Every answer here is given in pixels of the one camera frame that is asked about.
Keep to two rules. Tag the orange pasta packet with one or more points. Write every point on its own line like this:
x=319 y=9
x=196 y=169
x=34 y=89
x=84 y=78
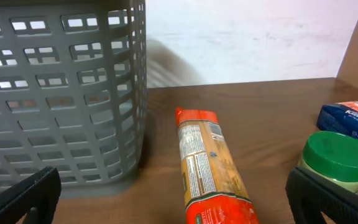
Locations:
x=213 y=188

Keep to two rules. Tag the green lid jar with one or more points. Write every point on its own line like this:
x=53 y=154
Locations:
x=333 y=156

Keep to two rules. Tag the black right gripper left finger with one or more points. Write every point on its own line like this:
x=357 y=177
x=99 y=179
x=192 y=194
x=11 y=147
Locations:
x=33 y=200

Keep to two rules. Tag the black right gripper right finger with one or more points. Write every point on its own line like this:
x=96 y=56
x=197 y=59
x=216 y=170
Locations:
x=311 y=197

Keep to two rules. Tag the grey plastic lattice basket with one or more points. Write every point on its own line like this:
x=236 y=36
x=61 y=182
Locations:
x=73 y=93

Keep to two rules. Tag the blue tissue multipack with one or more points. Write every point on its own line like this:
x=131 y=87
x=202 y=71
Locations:
x=340 y=118

